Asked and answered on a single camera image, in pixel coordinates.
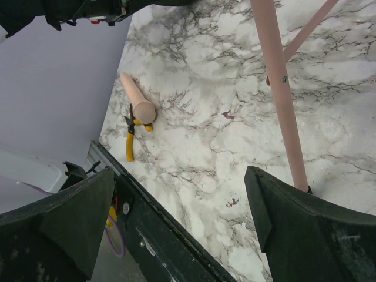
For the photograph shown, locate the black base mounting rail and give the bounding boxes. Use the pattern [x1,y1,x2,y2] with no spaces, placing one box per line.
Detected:
[88,141,234,281]

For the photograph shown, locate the yellow handled pliers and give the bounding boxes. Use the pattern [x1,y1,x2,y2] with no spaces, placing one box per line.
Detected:
[124,104,153,162]

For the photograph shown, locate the pink perforated music stand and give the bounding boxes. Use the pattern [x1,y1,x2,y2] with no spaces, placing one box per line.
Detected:
[251,1,337,192]

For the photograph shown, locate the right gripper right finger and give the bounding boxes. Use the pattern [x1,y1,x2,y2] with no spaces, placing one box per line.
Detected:
[244,166,375,281]

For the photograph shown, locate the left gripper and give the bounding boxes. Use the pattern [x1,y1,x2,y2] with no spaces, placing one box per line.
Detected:
[1,0,194,38]

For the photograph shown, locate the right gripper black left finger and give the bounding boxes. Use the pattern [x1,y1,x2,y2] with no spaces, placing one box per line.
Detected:
[1,167,115,281]

